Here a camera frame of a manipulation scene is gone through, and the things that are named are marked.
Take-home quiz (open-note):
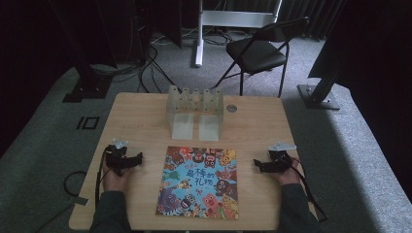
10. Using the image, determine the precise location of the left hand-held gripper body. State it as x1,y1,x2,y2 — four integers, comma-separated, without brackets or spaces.
104,138,131,178

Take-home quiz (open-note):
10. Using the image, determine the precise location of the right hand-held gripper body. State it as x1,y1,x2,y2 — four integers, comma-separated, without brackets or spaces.
267,141,297,175

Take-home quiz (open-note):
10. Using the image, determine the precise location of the colourful picture book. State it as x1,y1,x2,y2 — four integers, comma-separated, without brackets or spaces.
154,146,240,220

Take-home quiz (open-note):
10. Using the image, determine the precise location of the metal expandable book stand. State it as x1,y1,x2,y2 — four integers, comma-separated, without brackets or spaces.
165,84,224,143

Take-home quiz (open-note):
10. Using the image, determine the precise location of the person's right hand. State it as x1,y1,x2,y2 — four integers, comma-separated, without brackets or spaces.
270,156,305,186

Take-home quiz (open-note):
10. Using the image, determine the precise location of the person's left hand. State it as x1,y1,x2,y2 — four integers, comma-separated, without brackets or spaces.
102,165,134,193

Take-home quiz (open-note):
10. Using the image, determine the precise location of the grey tape piece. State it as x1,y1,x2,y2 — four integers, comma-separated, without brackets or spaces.
68,195,89,207

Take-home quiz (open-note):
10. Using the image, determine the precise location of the black metal stand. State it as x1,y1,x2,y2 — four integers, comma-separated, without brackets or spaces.
296,0,350,112
48,0,114,104

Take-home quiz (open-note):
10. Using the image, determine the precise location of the black folding chair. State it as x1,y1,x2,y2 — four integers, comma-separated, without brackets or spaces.
211,17,311,98

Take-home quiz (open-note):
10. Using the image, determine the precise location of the dark curtain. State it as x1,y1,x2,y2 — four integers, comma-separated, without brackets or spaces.
279,0,347,41

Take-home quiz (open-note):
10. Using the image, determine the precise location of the left hand-held gripper cable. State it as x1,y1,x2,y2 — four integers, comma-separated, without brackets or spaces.
94,150,109,209

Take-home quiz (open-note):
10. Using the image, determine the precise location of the hand-held gripper cable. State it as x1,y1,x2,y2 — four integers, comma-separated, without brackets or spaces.
290,156,328,224
94,150,109,209

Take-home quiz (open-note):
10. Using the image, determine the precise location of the right hand-held gripper cable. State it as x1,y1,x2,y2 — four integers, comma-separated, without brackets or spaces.
290,156,328,224

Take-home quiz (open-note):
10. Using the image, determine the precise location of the black looped floor cable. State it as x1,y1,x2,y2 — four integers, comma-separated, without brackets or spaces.
62,170,88,198

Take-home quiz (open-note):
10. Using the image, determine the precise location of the bundle of floor cables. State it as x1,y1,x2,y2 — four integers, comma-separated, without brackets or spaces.
89,28,174,95

